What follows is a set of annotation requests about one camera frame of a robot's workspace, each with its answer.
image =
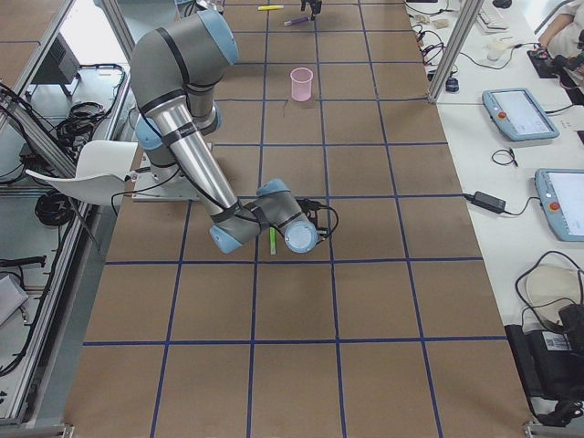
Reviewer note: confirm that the purple marker pen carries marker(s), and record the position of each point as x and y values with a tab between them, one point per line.
296	21

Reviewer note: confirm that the pink mesh cup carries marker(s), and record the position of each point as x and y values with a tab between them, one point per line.
301	84

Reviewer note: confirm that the yellow marker pen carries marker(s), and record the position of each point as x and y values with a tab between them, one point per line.
270	7

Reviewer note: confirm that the green marker pen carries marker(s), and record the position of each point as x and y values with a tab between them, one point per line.
272	241

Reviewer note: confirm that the upper teach pendant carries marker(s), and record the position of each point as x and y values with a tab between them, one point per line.
518	115

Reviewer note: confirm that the teach pendant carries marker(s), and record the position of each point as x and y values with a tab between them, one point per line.
561	195
518	115

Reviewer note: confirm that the person in white shirt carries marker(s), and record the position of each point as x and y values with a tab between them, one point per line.
562	39

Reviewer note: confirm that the black power adapter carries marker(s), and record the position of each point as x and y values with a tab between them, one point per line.
489	202

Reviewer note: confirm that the lower teach pendant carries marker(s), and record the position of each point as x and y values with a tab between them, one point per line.
561	195

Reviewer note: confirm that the round white disc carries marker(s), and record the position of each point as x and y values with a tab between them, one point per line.
551	288

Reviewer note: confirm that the black device box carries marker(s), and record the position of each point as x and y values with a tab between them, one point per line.
549	361

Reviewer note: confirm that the aluminium frame post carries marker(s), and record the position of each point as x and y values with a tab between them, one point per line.
461	30

